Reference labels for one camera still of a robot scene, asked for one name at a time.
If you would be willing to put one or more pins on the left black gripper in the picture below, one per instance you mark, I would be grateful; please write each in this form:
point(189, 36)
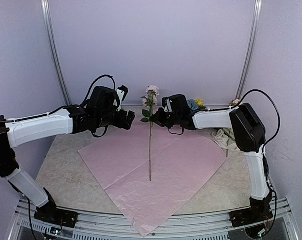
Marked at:
point(120, 123)

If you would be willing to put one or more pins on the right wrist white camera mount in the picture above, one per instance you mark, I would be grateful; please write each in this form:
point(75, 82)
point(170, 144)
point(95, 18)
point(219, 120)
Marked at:
point(166, 105)

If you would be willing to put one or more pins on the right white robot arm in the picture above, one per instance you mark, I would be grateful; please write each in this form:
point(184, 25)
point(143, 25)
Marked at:
point(249, 135)

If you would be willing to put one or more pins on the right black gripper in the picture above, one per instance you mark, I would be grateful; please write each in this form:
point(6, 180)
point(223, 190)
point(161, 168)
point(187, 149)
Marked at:
point(157, 119)

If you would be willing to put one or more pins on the aluminium corner post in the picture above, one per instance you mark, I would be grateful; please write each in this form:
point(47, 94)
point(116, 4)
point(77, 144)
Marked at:
point(250, 48)
point(54, 53)

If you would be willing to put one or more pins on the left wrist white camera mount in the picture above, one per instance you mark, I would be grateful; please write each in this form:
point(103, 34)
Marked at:
point(121, 91)

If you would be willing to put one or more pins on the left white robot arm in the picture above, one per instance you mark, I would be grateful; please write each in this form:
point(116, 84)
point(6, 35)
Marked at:
point(23, 131)

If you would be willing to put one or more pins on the pink fake rose stems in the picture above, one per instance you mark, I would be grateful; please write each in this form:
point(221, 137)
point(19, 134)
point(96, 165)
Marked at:
point(149, 101)

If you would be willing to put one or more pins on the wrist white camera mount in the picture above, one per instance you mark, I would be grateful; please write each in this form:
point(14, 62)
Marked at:
point(166, 105)
point(121, 91)

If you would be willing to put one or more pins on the right aluminium corner post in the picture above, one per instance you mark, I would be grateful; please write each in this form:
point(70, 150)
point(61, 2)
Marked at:
point(250, 48)

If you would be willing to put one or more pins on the aluminium front rail frame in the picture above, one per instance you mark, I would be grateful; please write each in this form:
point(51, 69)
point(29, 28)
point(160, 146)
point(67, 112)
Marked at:
point(272, 219)

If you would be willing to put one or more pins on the cream printed ribbon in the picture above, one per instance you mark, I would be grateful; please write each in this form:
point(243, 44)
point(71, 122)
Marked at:
point(225, 139)

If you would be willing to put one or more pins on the purple wrapping paper sheet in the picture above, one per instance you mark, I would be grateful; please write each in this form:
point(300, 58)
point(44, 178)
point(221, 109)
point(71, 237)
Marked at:
point(180, 167)

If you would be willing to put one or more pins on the yellow fake flower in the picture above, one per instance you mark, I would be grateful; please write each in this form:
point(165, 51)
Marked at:
point(199, 102)

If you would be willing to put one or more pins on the blue fake flower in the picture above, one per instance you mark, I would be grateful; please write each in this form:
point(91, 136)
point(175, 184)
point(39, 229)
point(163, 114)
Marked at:
point(192, 105)

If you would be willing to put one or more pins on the left aluminium corner post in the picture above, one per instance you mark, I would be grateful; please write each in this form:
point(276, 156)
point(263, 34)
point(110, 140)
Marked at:
point(54, 53)

